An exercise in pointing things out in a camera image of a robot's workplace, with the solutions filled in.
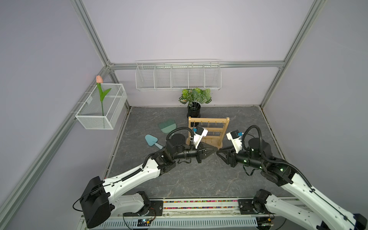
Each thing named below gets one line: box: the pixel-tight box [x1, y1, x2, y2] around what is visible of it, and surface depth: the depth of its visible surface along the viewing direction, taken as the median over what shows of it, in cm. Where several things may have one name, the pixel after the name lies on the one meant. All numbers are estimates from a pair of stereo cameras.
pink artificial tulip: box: [95, 75, 112, 117], surface depth 82 cm
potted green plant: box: [178, 87, 213, 118], surface depth 95 cm
